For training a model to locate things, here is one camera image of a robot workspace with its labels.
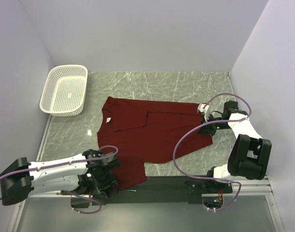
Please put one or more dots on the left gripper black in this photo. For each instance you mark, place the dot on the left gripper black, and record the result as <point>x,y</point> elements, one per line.
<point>102,186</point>

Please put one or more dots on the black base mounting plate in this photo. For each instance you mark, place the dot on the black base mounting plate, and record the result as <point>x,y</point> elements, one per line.
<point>167,189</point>

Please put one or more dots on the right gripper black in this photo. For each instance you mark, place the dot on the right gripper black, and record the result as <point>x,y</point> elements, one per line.
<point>207,129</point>

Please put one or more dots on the white perforated plastic basket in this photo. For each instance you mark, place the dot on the white perforated plastic basket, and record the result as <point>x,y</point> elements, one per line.
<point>64,91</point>

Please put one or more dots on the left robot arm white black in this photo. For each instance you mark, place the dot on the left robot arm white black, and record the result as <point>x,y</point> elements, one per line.
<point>22,178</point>

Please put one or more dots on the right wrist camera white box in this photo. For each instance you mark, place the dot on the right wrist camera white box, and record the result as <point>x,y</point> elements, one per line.
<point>205,110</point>

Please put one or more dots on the aluminium frame rail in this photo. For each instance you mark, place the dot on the aluminium frame rail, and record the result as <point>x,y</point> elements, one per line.
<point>211,202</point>

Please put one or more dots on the dark red t shirt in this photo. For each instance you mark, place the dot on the dark red t shirt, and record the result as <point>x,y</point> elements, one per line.
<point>147,132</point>

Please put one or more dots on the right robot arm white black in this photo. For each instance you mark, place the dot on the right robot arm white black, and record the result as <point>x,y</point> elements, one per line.
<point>250,153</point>

